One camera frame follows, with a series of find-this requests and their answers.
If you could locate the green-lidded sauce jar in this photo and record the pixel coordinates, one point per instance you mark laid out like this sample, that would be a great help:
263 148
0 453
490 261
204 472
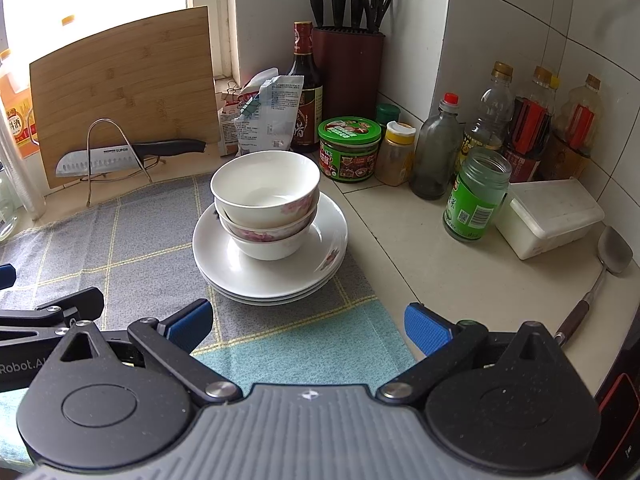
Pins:
350 150

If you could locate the black cooktop appliance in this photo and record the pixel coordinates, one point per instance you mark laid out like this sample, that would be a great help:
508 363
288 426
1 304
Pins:
620 410

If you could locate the small green-capped jar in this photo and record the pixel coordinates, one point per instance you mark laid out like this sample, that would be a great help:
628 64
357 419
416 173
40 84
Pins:
386 115

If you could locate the orange liquid jug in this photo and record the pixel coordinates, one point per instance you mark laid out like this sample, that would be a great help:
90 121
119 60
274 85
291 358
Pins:
17 110

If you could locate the bamboo cutting board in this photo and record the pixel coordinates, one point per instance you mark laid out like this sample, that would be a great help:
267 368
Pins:
125 80

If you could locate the white floral plate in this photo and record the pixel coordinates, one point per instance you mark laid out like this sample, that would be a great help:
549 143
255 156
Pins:
275 304
280 298
220 260

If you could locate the white pink-flowered bowl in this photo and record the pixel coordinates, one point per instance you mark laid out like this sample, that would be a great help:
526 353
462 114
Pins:
265 180
260 234
272 250

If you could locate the dark red knife block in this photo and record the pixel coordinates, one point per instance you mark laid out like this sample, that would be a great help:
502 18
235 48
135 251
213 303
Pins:
350 75

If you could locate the glass jar with green lid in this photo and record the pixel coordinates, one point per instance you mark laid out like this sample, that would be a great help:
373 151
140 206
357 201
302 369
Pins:
7 210

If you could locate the yellow-capped oil bottle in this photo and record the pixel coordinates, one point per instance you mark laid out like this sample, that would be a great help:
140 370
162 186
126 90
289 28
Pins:
575 130

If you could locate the red and white clipped bag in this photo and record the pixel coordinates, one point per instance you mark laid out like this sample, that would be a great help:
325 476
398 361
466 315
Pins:
227 125

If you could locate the white plastic lidded container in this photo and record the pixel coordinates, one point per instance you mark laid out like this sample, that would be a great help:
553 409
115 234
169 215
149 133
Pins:
550 215

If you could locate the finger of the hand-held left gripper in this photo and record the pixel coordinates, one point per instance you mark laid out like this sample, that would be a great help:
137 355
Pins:
6 276
75 305

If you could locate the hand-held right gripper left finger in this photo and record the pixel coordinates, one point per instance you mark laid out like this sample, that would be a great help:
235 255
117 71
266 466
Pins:
187 324

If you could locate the red-labelled dark sauce bottle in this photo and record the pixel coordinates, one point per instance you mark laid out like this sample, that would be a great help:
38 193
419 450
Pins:
527 130

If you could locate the grey checked table mat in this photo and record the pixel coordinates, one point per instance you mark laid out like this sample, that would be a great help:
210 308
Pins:
150 240

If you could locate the roll of clear plastic bags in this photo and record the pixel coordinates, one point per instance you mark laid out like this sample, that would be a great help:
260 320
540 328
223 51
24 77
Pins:
27 185

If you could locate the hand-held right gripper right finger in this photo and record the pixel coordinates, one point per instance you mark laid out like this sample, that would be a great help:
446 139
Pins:
425 329

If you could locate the dark soy sauce bottle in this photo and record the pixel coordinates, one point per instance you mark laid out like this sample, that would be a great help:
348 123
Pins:
306 90

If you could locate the red-capped glass bottle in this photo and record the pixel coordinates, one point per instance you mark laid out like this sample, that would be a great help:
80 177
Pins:
435 160

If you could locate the green-labelled glass jar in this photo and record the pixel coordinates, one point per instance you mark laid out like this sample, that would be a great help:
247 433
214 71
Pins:
475 200

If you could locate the yellow-lidded spice jar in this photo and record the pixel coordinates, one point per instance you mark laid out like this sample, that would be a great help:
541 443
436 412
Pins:
395 160

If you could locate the white plastic powder bag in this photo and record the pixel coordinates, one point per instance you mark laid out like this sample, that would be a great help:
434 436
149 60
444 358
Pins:
270 115

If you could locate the clear yellow-capped bottle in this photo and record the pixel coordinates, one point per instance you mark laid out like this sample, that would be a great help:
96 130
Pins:
492 110

